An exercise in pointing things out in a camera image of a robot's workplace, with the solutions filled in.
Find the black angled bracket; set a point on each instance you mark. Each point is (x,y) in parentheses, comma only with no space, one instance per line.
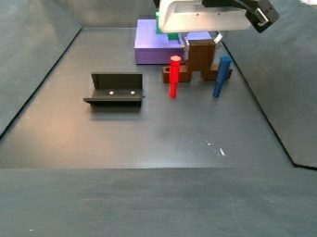
(116,87)

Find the brown T-shaped block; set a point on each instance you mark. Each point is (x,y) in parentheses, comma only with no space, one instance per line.
(199,61)

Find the blue hexagonal peg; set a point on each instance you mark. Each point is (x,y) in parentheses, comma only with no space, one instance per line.
(222,75)

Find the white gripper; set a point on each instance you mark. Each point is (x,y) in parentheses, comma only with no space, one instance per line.
(188,16)

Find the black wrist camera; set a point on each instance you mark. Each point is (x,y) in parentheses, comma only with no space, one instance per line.
(260,11)

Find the green block left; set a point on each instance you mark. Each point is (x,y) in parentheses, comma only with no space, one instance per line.
(172,36)

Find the purple base board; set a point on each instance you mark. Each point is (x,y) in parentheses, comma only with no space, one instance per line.
(155,48)

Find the red hexagonal peg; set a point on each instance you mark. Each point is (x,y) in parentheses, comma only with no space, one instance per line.
(175,74)

